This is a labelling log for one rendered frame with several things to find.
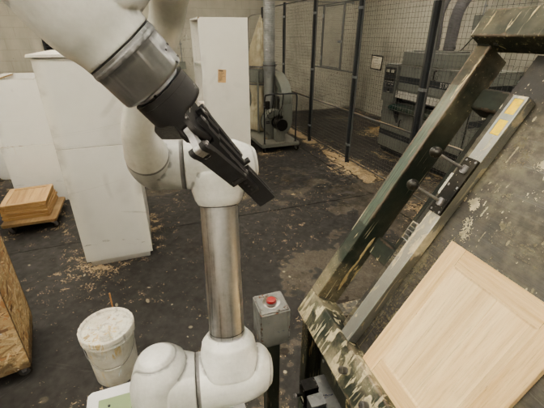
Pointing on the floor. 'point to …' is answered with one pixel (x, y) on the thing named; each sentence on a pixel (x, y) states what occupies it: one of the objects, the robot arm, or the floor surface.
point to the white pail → (109, 344)
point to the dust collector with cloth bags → (268, 130)
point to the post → (271, 399)
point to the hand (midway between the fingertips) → (254, 186)
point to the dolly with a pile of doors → (31, 206)
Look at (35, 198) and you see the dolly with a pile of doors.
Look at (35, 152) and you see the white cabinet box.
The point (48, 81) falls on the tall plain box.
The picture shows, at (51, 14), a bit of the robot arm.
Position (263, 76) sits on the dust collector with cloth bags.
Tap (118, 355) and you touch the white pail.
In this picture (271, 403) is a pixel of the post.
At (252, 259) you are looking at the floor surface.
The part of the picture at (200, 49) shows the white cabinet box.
